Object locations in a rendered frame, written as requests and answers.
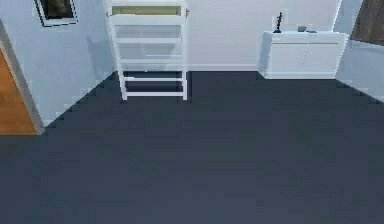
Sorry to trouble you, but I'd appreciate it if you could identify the framed dark picture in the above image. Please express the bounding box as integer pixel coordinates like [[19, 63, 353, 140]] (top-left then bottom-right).
[[33, 0, 79, 28]]

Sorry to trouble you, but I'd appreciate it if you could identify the black figurine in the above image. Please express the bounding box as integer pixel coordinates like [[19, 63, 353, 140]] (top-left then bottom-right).
[[273, 11, 284, 34]]

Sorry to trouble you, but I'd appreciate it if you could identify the orange wooden door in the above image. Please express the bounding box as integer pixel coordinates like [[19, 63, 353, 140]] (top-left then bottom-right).
[[0, 49, 38, 136]]

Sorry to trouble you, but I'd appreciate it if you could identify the white low cabinet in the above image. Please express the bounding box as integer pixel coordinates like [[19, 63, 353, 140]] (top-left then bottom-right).
[[258, 30, 348, 80]]

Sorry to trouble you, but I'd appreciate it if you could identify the brown wooden door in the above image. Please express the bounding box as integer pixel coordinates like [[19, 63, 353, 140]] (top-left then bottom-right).
[[350, 0, 384, 47]]

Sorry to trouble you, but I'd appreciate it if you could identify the white stepladder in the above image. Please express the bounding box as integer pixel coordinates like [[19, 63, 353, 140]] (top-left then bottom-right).
[[105, 0, 190, 101]]

